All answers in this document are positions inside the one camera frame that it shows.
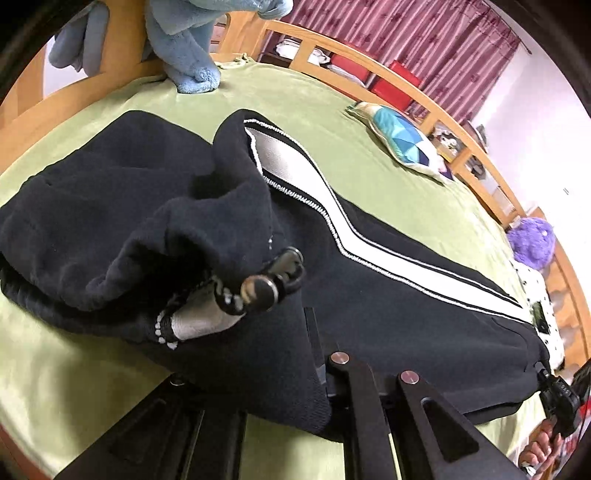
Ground black pants with white stripe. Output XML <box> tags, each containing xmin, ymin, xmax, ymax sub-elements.
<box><xmin>1</xmin><ymin>110</ymin><xmax>549</xmax><ymax>438</ymax></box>

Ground person's right hand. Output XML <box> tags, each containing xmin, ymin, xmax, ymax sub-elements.
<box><xmin>518</xmin><ymin>419</ymin><xmax>563</xmax><ymax>480</ymax></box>

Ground white dotted cloth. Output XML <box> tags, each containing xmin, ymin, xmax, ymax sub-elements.
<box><xmin>513</xmin><ymin>262</ymin><xmax>565</xmax><ymax>371</ymax></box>

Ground purple plush toy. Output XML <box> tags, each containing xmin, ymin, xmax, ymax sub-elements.
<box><xmin>506</xmin><ymin>217</ymin><xmax>556</xmax><ymax>271</ymax></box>

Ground colourful geometric pillow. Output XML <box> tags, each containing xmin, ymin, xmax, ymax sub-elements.
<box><xmin>346</xmin><ymin>102</ymin><xmax>454</xmax><ymax>185</ymax></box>

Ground red chair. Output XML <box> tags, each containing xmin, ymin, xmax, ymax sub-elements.
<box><xmin>370</xmin><ymin>61</ymin><xmax>422</xmax><ymax>111</ymax></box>
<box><xmin>327</xmin><ymin>54</ymin><xmax>370</xmax><ymax>87</ymax></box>

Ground green plush blanket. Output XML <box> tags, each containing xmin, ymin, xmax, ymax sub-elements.
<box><xmin>1</xmin><ymin>62</ymin><xmax>525</xmax><ymax>476</ymax></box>

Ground maroon patterned curtain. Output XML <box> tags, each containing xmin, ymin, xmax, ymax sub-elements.
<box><xmin>284</xmin><ymin>0</ymin><xmax>521</xmax><ymax>123</ymax></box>

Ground light blue fleece garment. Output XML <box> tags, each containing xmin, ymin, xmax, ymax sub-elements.
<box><xmin>49</xmin><ymin>0</ymin><xmax>294</xmax><ymax>94</ymax></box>

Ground wooden bed frame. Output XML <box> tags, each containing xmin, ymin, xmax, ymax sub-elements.
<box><xmin>0</xmin><ymin>0</ymin><xmax>591</xmax><ymax>370</ymax></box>

